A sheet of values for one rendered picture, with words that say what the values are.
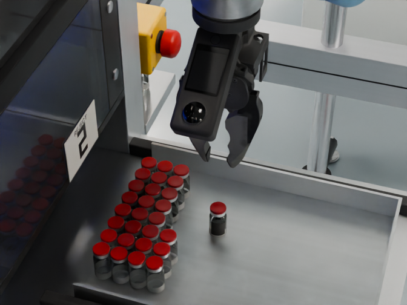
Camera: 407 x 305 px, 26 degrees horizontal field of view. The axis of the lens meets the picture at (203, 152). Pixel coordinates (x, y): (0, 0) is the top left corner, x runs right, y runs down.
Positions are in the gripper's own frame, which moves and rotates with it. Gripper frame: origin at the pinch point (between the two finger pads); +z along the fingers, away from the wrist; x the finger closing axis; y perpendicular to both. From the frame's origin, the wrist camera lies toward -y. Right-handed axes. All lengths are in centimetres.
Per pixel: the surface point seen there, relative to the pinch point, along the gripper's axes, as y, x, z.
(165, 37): 21.3, 14.5, 0.2
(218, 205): 0.9, 0.1, 8.7
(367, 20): 148, 1, 75
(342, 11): 91, 1, 37
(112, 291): -12.6, 8.9, 13.2
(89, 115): -0.1, 16.0, -2.3
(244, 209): 5.6, -2.0, 13.2
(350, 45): 93, -2, 46
